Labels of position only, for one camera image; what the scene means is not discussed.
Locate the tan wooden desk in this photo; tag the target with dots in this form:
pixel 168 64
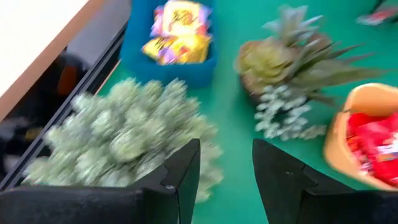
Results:
pixel 37 37

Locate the red gummy candy pack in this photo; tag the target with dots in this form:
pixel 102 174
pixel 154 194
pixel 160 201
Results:
pixel 377 17

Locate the round pale succulent in pot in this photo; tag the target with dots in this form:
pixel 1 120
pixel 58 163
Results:
pixel 124 124

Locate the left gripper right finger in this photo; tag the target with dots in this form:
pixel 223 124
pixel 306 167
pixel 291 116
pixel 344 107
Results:
pixel 276 177

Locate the spiky green succulent plant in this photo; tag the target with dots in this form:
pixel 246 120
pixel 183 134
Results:
pixel 280 62

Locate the green table mat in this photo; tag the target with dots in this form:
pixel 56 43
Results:
pixel 236 124

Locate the orange plastic bin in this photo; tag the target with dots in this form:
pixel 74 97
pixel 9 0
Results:
pixel 337 146

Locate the yellow Sour Patch candy bag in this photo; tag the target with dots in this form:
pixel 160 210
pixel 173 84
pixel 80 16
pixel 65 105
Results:
pixel 183 17
pixel 186 49

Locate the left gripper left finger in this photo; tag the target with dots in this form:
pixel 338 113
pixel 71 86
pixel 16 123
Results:
pixel 174 177

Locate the black aluminium table frame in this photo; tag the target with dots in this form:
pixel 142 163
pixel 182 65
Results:
pixel 63 110

